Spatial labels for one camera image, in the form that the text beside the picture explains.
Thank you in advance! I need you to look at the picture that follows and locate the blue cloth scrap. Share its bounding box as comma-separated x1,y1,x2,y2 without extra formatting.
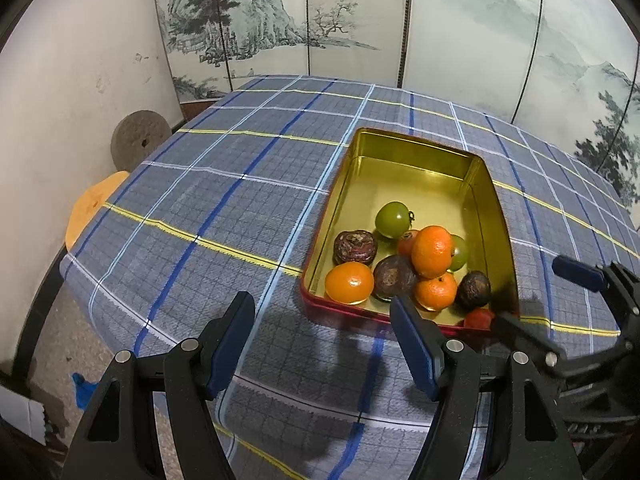
70,372,98,411

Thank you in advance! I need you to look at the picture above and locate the painted landscape folding screen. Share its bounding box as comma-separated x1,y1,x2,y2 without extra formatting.
150,0,640,206

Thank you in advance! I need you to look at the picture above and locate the large green tomato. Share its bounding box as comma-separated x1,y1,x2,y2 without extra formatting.
375,201,415,239

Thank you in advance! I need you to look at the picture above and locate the small green tomato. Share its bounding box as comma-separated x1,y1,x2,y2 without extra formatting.
449,234,471,272

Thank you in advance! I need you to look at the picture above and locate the orange tangerine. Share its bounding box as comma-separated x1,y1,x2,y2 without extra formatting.
414,272,458,311
411,226,454,279
325,262,376,304

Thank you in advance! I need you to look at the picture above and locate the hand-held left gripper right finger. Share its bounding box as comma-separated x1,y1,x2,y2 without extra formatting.
389,295,583,480

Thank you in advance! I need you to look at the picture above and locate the orange wooden stool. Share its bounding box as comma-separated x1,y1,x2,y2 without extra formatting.
65,171,131,251

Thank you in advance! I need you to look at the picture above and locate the gold metal tin box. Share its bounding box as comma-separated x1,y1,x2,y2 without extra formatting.
300,127,521,338

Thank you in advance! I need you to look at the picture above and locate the white cardboard piece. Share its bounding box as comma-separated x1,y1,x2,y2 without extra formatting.
0,385,46,441

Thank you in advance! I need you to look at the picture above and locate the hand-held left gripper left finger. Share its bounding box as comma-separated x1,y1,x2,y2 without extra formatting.
60,291,256,480

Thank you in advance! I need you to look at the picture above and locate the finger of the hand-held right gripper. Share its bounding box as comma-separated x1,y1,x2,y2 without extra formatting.
552,255,640,346
490,311,626,381

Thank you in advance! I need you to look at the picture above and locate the dark curved bar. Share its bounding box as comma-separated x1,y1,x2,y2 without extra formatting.
12,270,66,386

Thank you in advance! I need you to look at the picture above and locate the dark brown wrinkled fruit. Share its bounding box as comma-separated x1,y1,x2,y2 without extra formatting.
455,271,492,310
332,230,378,266
372,255,420,303

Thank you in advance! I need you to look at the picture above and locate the round grey millstone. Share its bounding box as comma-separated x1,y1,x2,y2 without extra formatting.
111,112,172,170

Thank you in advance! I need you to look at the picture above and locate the red cherry tomato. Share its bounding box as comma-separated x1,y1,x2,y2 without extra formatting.
463,308,496,331
397,230,421,258

